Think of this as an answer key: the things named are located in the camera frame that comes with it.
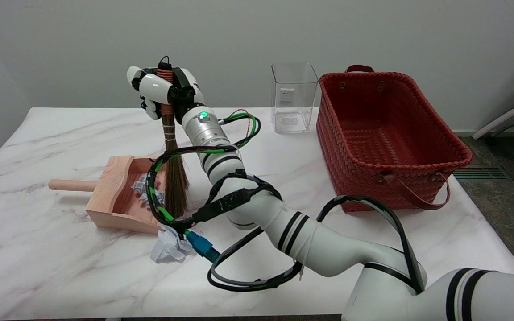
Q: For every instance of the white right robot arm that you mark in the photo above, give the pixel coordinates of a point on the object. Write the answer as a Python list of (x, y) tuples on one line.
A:
[(310, 236)]

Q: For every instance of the red woven basket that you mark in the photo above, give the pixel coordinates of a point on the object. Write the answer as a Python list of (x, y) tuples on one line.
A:
[(386, 133)]

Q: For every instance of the large paper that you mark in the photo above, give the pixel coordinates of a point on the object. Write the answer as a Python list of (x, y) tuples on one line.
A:
[(161, 252)]

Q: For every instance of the clear plastic container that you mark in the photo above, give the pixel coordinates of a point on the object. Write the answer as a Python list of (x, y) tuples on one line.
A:
[(295, 98)]

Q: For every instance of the thick white tube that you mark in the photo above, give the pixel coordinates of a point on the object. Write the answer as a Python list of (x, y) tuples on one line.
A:
[(507, 117)]

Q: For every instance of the white paper ball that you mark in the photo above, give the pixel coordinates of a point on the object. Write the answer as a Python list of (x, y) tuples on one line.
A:
[(140, 183), (181, 243), (156, 197)]

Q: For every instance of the brown straw hand broom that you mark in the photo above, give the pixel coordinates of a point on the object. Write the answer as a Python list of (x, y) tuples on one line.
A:
[(176, 187)]

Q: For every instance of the floor vent grille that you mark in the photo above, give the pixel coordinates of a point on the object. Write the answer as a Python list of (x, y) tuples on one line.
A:
[(480, 173)]

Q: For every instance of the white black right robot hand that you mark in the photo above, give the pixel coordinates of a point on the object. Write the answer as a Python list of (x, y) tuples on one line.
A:
[(156, 87)]

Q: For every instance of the wooden dustpan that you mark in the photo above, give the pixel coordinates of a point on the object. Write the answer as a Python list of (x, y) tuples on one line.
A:
[(109, 196)]

